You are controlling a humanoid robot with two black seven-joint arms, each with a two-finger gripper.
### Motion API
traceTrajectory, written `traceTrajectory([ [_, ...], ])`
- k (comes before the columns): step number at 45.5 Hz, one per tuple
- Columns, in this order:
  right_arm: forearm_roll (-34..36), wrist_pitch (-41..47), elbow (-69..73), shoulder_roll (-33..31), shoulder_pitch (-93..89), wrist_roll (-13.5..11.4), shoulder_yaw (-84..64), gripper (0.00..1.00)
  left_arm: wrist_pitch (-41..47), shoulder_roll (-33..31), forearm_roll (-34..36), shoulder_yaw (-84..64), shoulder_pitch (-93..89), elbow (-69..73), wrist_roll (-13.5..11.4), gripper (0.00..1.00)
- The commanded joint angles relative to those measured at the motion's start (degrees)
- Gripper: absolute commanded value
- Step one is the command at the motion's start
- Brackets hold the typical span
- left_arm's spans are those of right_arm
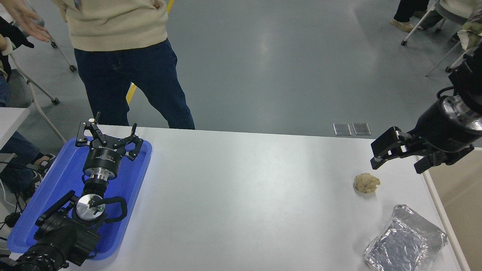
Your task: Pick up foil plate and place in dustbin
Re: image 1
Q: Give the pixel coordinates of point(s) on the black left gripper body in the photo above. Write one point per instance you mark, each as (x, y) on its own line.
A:
(103, 158)

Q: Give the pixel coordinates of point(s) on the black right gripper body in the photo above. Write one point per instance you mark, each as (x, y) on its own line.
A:
(440, 131)

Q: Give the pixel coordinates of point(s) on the silver foil plate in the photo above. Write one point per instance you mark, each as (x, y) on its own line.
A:
(406, 241)

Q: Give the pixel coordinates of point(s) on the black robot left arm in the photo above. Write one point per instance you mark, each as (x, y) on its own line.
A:
(64, 233)

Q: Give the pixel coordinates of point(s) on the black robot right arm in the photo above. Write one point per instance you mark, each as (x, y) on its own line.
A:
(469, 82)

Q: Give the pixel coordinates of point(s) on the metal floor outlet plate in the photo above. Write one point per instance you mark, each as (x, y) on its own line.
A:
(342, 129)
(362, 128)

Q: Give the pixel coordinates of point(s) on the person's hand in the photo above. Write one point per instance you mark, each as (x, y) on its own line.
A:
(26, 19)

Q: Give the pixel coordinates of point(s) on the blue plastic tray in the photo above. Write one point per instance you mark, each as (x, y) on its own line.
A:
(124, 195)

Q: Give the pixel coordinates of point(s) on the large pale bin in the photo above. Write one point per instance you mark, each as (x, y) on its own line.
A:
(459, 195)

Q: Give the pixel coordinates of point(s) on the crumpled tan paper ball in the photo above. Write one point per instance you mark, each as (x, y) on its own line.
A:
(366, 183)

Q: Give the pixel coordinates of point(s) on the standing person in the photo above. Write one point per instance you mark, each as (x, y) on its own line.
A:
(124, 64)

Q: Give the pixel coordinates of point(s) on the small white table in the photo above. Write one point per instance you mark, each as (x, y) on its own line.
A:
(9, 120)

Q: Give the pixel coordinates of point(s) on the olive and white cloth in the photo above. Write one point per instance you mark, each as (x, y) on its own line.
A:
(470, 34)

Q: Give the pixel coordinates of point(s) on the person with dark trousers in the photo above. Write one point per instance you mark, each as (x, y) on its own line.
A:
(406, 13)

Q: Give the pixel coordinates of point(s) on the white chair frame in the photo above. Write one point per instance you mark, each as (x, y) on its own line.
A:
(62, 54)
(39, 107)

